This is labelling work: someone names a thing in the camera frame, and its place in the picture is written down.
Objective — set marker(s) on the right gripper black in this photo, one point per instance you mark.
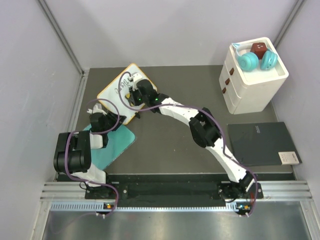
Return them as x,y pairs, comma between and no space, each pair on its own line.
132,99

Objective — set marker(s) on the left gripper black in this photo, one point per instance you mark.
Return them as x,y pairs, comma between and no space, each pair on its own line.
112,116

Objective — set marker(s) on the yellow framed whiteboard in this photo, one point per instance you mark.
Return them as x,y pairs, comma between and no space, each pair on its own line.
121,86

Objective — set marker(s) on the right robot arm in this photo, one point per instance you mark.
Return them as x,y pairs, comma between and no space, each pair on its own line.
204,129

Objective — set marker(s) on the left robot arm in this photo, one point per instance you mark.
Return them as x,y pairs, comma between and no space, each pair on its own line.
73,149

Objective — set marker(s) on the teal plastic mat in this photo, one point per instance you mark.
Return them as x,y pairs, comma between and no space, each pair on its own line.
118,142

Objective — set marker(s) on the white drawer cabinet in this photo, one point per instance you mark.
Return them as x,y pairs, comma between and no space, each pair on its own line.
250,91

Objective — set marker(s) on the teal headphones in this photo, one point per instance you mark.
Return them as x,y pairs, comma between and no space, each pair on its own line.
248,61

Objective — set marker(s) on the black notebook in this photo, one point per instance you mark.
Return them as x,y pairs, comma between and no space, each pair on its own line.
258,144

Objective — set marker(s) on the brown cube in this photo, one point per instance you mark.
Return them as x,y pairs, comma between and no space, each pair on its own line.
259,49

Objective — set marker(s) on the white label card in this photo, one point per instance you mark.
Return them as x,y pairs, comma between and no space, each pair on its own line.
288,158

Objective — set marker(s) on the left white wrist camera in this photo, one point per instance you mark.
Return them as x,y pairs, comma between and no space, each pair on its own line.
97,108

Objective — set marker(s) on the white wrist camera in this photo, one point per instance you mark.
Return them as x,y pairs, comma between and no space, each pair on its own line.
134,80
97,108

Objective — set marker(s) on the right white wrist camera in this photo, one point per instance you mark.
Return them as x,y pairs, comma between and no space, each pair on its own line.
134,80

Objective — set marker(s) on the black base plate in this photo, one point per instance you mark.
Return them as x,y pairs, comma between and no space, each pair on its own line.
173,190

